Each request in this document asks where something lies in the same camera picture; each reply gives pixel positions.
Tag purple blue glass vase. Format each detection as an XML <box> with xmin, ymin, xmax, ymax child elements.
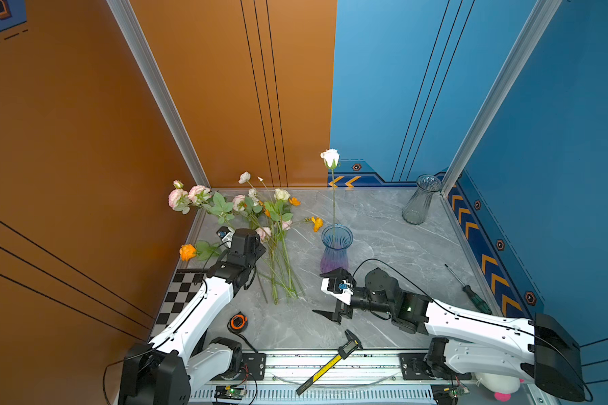
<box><xmin>320</xmin><ymin>224</ymin><xmax>354</xmax><ymax>274</ymax></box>

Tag cream rose with leaves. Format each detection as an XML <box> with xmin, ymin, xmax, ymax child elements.
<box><xmin>262</xmin><ymin>188</ymin><xmax>305</xmax><ymax>300</ymax></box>

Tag white rose long stem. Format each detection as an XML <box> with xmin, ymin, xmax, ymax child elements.
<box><xmin>320</xmin><ymin>148</ymin><xmax>339</xmax><ymax>224</ymax></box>

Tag pink peony spray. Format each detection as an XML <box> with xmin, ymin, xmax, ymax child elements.
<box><xmin>232</xmin><ymin>195</ymin><xmax>263</xmax><ymax>230</ymax></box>
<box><xmin>167</xmin><ymin>180</ymin><xmax>234</xmax><ymax>226</ymax></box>

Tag small white blossom spray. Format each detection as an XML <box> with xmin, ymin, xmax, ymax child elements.
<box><xmin>238</xmin><ymin>171</ymin><xmax>265</xmax><ymax>201</ymax></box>

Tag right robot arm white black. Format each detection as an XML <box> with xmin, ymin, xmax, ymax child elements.
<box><xmin>320</xmin><ymin>268</ymin><xmax>589</xmax><ymax>403</ymax></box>

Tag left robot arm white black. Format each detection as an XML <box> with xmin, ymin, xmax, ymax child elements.
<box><xmin>116</xmin><ymin>229</ymin><xmax>266</xmax><ymax>404</ymax></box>

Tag clear grey glass vase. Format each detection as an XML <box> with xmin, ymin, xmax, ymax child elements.
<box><xmin>402</xmin><ymin>175</ymin><xmax>442</xmax><ymax>224</ymax></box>

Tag yellow black caliper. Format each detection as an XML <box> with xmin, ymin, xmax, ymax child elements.
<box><xmin>296</xmin><ymin>329</ymin><xmax>363</xmax><ymax>396</ymax></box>

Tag orange poppy flower stem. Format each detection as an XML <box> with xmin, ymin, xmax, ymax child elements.
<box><xmin>288</xmin><ymin>197</ymin><xmax>324</xmax><ymax>233</ymax></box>

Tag pink rose bundle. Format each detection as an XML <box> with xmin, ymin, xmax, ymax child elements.
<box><xmin>255</xmin><ymin>220</ymin><xmax>304</xmax><ymax>305</ymax></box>

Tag orange black tape measure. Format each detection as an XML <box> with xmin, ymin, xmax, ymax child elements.
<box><xmin>227</xmin><ymin>312</ymin><xmax>248</xmax><ymax>334</ymax></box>

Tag left circuit board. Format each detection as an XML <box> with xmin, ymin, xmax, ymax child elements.
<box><xmin>213</xmin><ymin>386</ymin><xmax>248</xmax><ymax>404</ymax></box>

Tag circuit board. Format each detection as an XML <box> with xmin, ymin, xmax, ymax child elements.
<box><xmin>431</xmin><ymin>385</ymin><xmax>471</xmax><ymax>405</ymax></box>
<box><xmin>213</xmin><ymin>386</ymin><xmax>248</xmax><ymax>404</ymax></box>

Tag right circuit board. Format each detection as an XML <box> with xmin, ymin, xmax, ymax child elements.
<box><xmin>431</xmin><ymin>385</ymin><xmax>471</xmax><ymax>405</ymax></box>

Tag orange rose with leaves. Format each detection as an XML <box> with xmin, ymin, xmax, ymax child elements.
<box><xmin>179</xmin><ymin>241</ymin><xmax>221</xmax><ymax>262</ymax></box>

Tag checkerboard calibration plate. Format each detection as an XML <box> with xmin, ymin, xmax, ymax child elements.
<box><xmin>150</xmin><ymin>269</ymin><xmax>203</xmax><ymax>339</ymax></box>

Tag plush toy white green pink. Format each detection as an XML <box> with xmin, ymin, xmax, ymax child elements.
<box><xmin>475</xmin><ymin>373</ymin><xmax>524</xmax><ymax>402</ymax></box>

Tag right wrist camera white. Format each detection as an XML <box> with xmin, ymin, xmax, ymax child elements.
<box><xmin>321</xmin><ymin>278</ymin><xmax>355</xmax><ymax>305</ymax></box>

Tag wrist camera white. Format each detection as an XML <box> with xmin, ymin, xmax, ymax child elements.
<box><xmin>321</xmin><ymin>278</ymin><xmax>355</xmax><ymax>305</ymax></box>
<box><xmin>216</xmin><ymin>226</ymin><xmax>235</xmax><ymax>247</ymax></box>

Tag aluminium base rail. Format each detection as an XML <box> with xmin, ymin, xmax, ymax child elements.
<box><xmin>112</xmin><ymin>348</ymin><xmax>561</xmax><ymax>405</ymax></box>

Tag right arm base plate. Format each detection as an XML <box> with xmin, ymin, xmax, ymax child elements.
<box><xmin>398</xmin><ymin>352</ymin><xmax>472</xmax><ymax>382</ymax></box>

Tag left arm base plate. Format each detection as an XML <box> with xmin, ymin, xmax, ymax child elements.
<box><xmin>211</xmin><ymin>352</ymin><xmax>267</xmax><ymax>381</ymax></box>

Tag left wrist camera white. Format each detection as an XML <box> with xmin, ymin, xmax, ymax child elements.
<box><xmin>216</xmin><ymin>226</ymin><xmax>235</xmax><ymax>247</ymax></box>

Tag green handled screwdriver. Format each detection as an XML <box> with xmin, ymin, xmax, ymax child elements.
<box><xmin>444</xmin><ymin>264</ymin><xmax>492</xmax><ymax>315</ymax></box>

